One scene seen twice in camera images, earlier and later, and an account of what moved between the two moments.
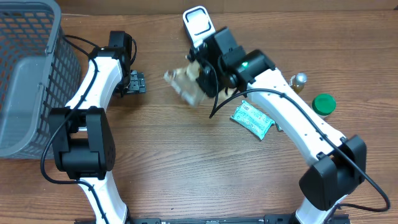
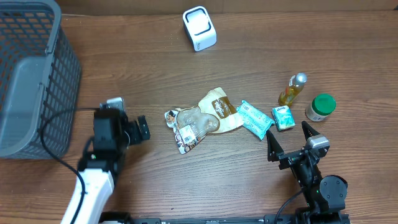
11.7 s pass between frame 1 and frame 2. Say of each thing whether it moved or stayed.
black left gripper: moved
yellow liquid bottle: stayed
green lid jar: stayed
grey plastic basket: stayed
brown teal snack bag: moved
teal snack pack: stayed
